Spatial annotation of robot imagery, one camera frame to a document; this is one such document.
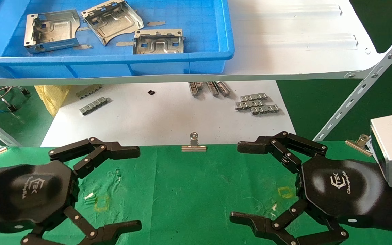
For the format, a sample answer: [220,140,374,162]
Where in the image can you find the green cloth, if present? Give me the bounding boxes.
[0,140,392,245]

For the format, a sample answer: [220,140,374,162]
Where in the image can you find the yellow plastic bag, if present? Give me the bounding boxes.
[34,85,70,117]

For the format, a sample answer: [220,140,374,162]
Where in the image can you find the silver sheet metal bracket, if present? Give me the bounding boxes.
[24,9,81,54]
[133,29,185,55]
[81,0,144,46]

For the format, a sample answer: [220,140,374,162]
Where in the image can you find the white sheet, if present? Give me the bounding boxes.
[40,81,297,147]

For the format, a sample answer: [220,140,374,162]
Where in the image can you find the white slotted shelf brace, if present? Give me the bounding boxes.
[313,20,392,142]

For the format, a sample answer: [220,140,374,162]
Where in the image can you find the blue plastic bin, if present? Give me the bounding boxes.
[0,0,235,79]

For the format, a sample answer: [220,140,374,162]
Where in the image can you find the white metal shelf board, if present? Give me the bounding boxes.
[0,0,387,86]

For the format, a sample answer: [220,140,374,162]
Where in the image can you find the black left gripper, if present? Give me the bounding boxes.
[0,137,142,245]

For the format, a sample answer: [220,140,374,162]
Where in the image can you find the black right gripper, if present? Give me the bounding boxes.
[229,131,387,245]

